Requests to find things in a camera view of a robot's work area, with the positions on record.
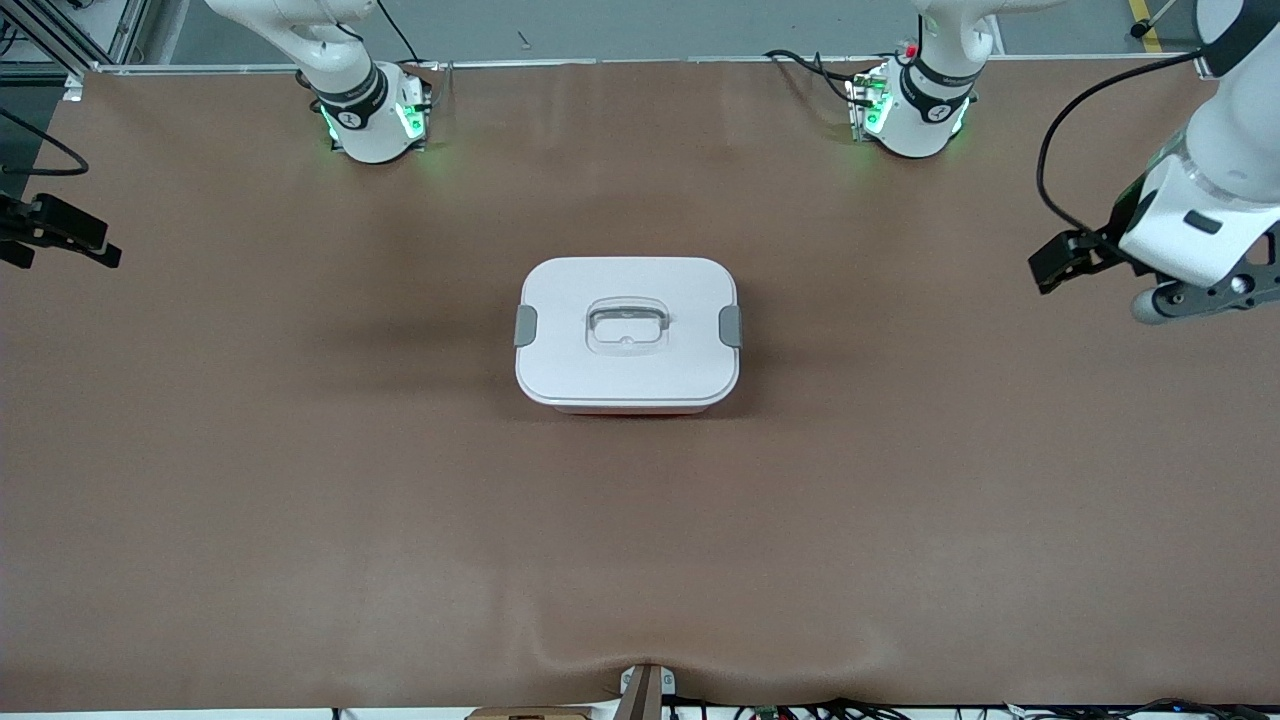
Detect brown table mat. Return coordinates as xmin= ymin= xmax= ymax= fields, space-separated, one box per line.
xmin=0 ymin=55 xmax=1280 ymax=713

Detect black right base cable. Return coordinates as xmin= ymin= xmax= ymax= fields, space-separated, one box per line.
xmin=375 ymin=0 xmax=426 ymax=66

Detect black floor stand foot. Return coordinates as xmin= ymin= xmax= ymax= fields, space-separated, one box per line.
xmin=1130 ymin=0 xmax=1181 ymax=39

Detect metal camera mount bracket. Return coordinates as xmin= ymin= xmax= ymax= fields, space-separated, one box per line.
xmin=617 ymin=663 xmax=677 ymax=720

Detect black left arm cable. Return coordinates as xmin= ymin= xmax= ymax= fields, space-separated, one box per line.
xmin=1036 ymin=50 xmax=1216 ymax=233

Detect black left base cable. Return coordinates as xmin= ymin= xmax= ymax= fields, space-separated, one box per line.
xmin=765 ymin=48 xmax=866 ymax=106

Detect pink plastic box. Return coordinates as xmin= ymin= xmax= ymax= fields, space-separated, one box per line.
xmin=550 ymin=400 xmax=726 ymax=416

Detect white box lid grey latches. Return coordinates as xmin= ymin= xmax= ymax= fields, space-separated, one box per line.
xmin=514 ymin=257 xmax=744 ymax=407

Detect black base cable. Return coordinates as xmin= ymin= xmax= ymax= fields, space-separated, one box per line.
xmin=765 ymin=48 xmax=866 ymax=106
xmin=375 ymin=0 xmax=426 ymax=66

